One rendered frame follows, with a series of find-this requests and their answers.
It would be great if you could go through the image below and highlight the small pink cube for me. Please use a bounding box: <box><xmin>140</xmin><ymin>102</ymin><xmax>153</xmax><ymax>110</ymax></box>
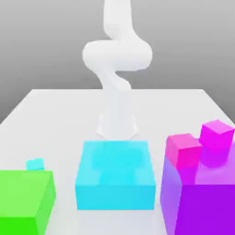
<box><xmin>165</xmin><ymin>133</ymin><xmax>203</xmax><ymax>170</ymax></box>

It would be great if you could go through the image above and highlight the large green box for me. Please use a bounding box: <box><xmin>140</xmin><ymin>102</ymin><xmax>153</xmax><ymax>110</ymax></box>
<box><xmin>0</xmin><ymin>170</ymin><xmax>56</xmax><ymax>235</ymax></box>

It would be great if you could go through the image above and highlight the large cyan box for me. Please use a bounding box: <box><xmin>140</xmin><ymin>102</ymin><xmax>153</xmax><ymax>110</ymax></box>
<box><xmin>75</xmin><ymin>140</ymin><xmax>156</xmax><ymax>210</ymax></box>

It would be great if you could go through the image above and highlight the small magenta cube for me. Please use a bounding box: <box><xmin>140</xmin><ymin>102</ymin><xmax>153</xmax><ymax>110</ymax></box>
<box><xmin>198</xmin><ymin>119</ymin><xmax>235</xmax><ymax>168</ymax></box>

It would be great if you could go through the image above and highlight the small cyan cube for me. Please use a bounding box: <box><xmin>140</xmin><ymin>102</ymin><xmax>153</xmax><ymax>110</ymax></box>
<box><xmin>26</xmin><ymin>158</ymin><xmax>45</xmax><ymax>171</ymax></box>

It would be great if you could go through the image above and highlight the large purple box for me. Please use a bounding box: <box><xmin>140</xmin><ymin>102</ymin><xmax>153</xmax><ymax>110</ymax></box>
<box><xmin>159</xmin><ymin>138</ymin><xmax>235</xmax><ymax>235</ymax></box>

